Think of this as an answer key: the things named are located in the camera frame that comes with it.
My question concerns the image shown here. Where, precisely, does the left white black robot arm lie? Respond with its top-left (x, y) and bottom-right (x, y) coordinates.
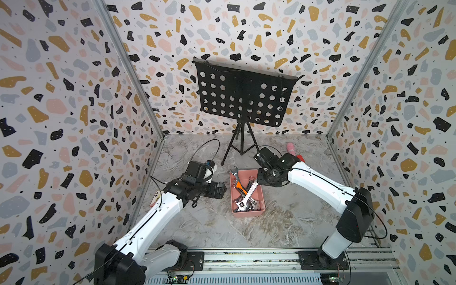
top-left (88, 160), bottom-right (227, 285)

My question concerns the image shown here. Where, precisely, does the large silver adjustable wrench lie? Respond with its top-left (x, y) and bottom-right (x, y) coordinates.
top-left (236, 180), bottom-right (258, 212)

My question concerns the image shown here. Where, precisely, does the pink cylinder tube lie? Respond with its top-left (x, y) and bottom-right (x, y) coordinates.
top-left (286, 142), bottom-right (297, 157)

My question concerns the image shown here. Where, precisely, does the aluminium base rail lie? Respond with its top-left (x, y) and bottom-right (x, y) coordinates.
top-left (146, 248), bottom-right (407, 285)

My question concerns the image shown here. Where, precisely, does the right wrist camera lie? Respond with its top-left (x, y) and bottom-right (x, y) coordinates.
top-left (254, 147), bottom-right (279, 169)

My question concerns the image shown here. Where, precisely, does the black perforated music stand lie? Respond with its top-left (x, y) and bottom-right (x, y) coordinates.
top-left (192, 58), bottom-right (301, 155)

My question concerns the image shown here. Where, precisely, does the playing card box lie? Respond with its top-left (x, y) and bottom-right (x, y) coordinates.
top-left (150, 190), bottom-right (162, 209)

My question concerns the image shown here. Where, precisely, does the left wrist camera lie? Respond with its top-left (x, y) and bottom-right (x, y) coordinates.
top-left (203, 160), bottom-right (217, 183)

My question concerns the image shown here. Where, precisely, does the pink plastic storage box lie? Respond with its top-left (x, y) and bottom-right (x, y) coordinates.
top-left (230, 167), bottom-right (266, 218)

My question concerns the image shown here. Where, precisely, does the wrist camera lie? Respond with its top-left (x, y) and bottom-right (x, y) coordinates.
top-left (203, 160), bottom-right (217, 183)
top-left (254, 147), bottom-right (279, 169)

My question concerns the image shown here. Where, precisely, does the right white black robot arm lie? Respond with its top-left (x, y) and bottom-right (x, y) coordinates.
top-left (254, 147), bottom-right (381, 270)

